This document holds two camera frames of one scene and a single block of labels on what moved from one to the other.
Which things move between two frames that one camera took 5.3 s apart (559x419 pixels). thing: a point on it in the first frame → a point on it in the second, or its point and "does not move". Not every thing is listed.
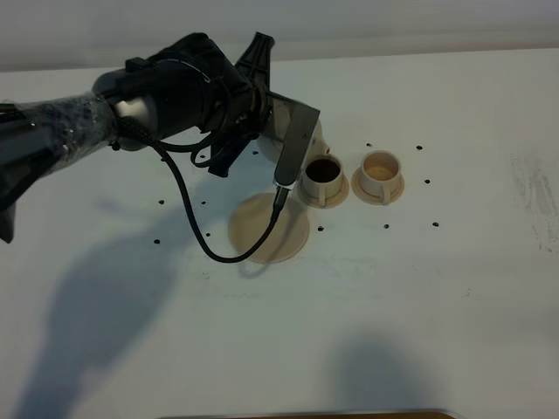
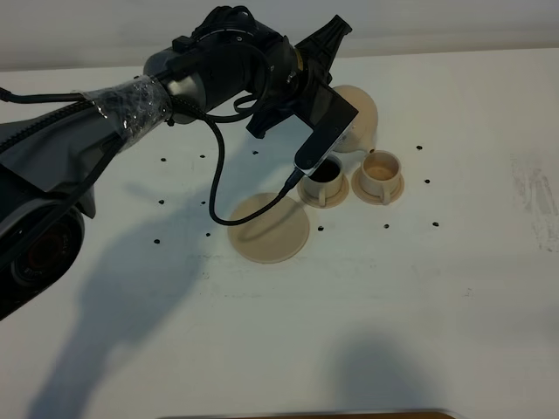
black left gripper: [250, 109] → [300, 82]
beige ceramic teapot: [272, 145] → [361, 137]
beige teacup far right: [380, 174] does not move
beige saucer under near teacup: [329, 203] does not move
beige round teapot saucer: [289, 237] does not move
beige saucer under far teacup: [355, 184] does not move
